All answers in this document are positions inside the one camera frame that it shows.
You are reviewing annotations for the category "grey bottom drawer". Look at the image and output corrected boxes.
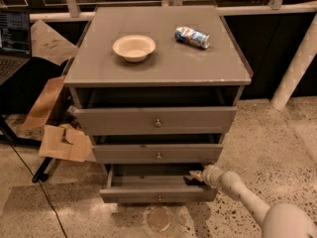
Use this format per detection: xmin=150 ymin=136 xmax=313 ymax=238
xmin=100 ymin=163 xmax=217 ymax=203

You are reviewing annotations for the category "grey drawer cabinet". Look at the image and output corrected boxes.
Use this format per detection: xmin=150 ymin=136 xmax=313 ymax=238
xmin=62 ymin=5 xmax=254 ymax=183

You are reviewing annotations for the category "white paper bowl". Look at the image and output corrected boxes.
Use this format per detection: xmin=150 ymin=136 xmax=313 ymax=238
xmin=113 ymin=35 xmax=156 ymax=62

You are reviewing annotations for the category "grey top drawer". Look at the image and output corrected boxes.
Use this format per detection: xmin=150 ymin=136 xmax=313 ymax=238
xmin=75 ymin=107 xmax=237 ymax=136

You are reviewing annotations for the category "brown cardboard flap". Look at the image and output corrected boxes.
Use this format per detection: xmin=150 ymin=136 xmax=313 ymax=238
xmin=21 ymin=76 xmax=63 ymax=131

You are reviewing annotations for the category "crushed blue white can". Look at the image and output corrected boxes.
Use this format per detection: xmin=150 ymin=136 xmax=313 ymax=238
xmin=174 ymin=26 xmax=210 ymax=50

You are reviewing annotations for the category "paper sheet on desk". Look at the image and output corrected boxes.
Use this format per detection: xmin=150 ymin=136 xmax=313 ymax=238
xmin=31 ymin=20 xmax=78 ymax=65

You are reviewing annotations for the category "torn cardboard piece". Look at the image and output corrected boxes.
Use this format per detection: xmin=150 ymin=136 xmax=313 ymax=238
xmin=39 ymin=125 xmax=92 ymax=162

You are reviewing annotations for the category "grey middle drawer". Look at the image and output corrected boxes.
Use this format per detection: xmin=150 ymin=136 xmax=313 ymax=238
xmin=92 ymin=144 xmax=223 ymax=164

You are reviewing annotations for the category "white railing bar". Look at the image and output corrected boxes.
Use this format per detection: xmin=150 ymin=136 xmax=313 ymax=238
xmin=30 ymin=1 xmax=317 ymax=23

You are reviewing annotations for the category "black cable on floor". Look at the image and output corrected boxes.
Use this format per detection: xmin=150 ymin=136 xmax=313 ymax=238
xmin=6 ymin=139 xmax=69 ymax=238

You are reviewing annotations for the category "grey drawer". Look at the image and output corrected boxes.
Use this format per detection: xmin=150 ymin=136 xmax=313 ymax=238
xmin=75 ymin=107 xmax=237 ymax=136
xmin=100 ymin=163 xmax=217 ymax=203
xmin=92 ymin=144 xmax=223 ymax=164

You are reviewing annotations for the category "white diagonal post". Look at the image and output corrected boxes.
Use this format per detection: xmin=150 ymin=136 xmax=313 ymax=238
xmin=270 ymin=14 xmax=317 ymax=110

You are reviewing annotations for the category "black laptop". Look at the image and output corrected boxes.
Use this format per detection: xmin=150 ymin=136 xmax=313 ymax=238
xmin=0 ymin=10 xmax=32 ymax=85

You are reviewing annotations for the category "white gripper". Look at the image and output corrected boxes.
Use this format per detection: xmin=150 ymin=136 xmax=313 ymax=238
xmin=189 ymin=163 xmax=226 ymax=187

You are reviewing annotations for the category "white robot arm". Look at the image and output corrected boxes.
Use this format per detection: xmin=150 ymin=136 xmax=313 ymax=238
xmin=189 ymin=165 xmax=317 ymax=238

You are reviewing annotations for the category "black desk leg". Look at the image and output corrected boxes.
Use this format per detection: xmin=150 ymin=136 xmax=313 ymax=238
xmin=0 ymin=115 xmax=52 ymax=183

